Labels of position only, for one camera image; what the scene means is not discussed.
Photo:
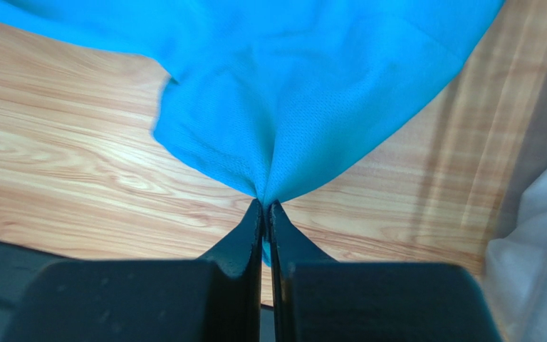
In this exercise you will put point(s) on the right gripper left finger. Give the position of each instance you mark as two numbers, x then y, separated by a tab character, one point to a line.
215	297

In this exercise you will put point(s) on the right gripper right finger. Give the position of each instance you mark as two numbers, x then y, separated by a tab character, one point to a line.
317	298

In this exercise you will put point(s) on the teal blue t-shirt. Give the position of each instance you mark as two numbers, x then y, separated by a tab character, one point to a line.
136	129

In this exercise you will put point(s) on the white t-shirt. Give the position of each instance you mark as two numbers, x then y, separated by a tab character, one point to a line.
515	272

